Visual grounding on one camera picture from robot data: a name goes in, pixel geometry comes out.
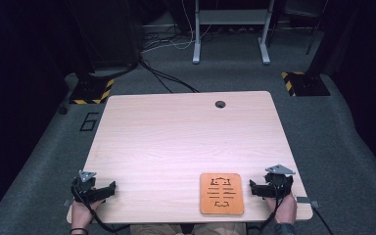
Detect white floor cables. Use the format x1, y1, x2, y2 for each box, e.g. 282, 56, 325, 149
141, 0, 213, 54

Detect white metal desk frame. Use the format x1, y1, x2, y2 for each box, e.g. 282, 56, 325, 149
192, 0, 276, 66

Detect black stand base hazard tape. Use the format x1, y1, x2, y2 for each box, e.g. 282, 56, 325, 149
280, 70, 331, 98
69, 71, 116, 106

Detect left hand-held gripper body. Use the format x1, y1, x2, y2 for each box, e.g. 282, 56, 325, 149
70, 169, 106, 204

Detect black clamp cable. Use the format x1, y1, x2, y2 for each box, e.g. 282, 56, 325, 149
310, 206, 335, 235

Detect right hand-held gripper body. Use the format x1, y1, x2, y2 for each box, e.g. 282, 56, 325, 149
261, 164, 297, 200

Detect orange carved wooden board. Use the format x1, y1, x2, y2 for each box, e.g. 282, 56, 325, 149
199, 172, 245, 216

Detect black floor cable bundle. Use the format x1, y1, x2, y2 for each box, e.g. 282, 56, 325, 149
138, 57, 200, 94

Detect person's left hand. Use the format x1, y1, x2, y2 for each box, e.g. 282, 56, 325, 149
70, 198, 106, 231

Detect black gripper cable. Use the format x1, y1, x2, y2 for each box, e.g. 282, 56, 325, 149
248, 182, 283, 235
70, 178, 130, 234

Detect person's right hand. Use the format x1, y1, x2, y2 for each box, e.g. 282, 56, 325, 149
265, 193, 298, 225

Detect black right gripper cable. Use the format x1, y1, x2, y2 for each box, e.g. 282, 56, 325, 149
248, 182, 283, 235

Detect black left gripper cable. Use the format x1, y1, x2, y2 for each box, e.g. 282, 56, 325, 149
70, 178, 130, 234

